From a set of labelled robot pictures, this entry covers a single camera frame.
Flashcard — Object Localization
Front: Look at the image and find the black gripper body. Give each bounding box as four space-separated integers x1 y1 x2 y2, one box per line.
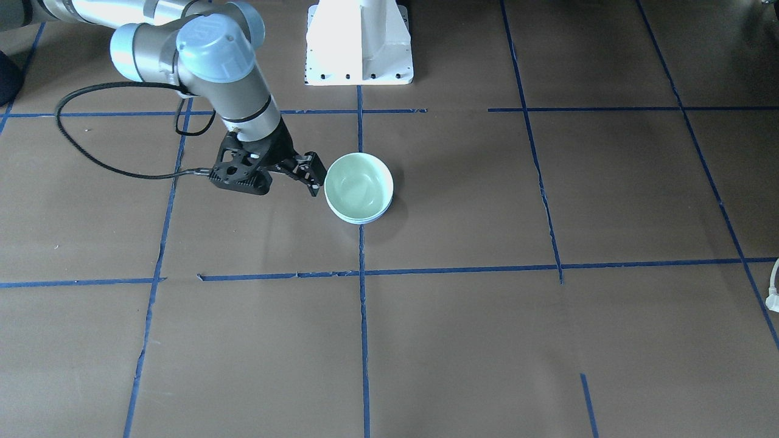
209 119 304 196

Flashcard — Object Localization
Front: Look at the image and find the green bowl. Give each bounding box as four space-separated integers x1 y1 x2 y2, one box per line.
324 153 394 207

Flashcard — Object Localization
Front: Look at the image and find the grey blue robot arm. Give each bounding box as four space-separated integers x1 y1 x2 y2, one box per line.
2 1 327 196

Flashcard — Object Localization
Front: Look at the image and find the white power plug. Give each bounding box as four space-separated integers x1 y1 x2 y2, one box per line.
764 259 779 313

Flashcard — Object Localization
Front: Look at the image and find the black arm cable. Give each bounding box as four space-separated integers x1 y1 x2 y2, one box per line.
55 82 220 181

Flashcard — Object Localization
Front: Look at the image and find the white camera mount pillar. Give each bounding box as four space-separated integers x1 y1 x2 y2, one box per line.
304 1 414 86

